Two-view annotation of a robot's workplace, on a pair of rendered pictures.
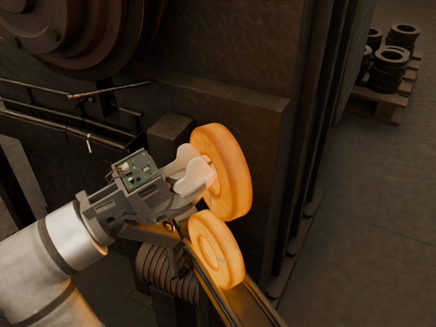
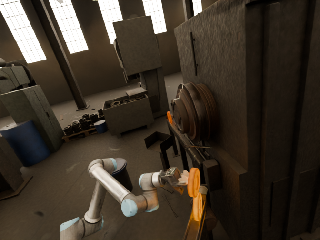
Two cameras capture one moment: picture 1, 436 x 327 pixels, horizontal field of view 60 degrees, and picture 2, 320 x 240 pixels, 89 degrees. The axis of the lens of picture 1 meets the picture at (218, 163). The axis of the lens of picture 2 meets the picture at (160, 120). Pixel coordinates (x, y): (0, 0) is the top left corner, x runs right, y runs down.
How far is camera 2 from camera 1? 61 cm
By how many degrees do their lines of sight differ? 51
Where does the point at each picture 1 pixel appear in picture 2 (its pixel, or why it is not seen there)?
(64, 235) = (154, 177)
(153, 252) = not seen: hidden behind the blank
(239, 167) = (190, 182)
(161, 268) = not seen: hidden behind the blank
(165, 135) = (205, 165)
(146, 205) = (169, 180)
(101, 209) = (162, 175)
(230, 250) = (195, 207)
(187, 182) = (181, 180)
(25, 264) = (147, 179)
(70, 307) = (151, 193)
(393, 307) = not seen: outside the picture
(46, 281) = (149, 185)
